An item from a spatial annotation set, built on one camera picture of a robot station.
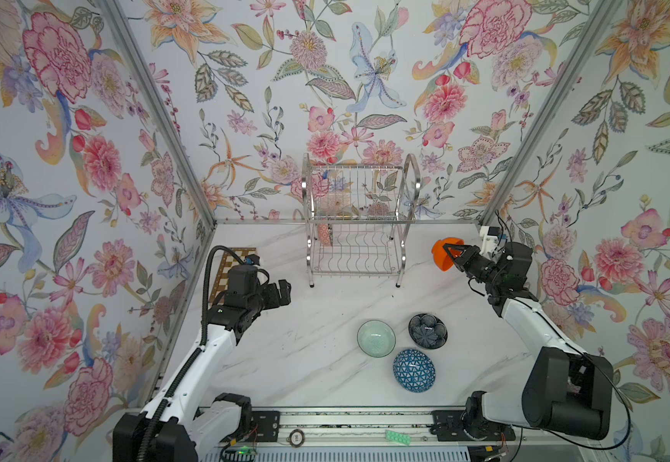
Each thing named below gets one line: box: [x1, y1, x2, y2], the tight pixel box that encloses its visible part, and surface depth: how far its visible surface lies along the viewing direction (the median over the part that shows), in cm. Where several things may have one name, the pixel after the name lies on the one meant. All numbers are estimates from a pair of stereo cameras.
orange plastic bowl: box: [431, 236, 465, 272], surface depth 86 cm
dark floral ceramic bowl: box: [408, 312, 449, 351], surface depth 90 cm
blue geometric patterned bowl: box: [392, 348, 437, 394], surface depth 84 cm
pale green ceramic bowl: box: [356, 319, 397, 359], surface depth 89 cm
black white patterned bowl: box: [317, 223, 334, 248], surface depth 103 cm
